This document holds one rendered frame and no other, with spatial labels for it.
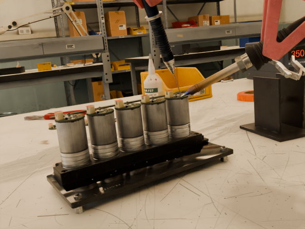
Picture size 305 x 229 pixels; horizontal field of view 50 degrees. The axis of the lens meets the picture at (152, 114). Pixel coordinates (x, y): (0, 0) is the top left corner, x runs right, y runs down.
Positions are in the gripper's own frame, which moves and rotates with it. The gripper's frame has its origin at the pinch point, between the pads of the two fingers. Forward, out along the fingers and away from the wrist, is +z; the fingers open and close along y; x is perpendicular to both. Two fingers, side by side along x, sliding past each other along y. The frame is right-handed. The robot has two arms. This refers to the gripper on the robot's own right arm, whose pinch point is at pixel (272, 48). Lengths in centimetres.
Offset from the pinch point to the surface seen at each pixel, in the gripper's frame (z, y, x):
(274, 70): 2.6, -44.4, 8.2
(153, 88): 13.4, -24.5, -12.0
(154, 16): 1.5, 3.2, -10.6
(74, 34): 67, -360, -176
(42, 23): 74, -378, -229
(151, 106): 9.1, 2.4, -7.8
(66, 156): 14.6, 8.3, -12.0
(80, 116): 11.3, 7.0, -12.5
